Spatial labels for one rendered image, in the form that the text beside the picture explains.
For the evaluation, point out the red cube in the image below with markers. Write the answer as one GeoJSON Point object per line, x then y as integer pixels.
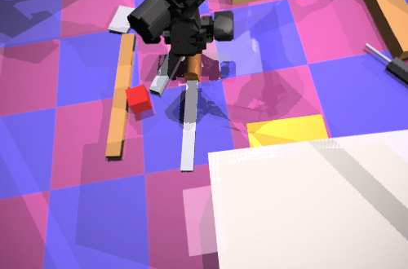
{"type": "Point", "coordinates": [138, 99]}

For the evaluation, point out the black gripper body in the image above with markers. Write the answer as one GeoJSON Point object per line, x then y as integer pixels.
{"type": "Point", "coordinates": [221, 26]}

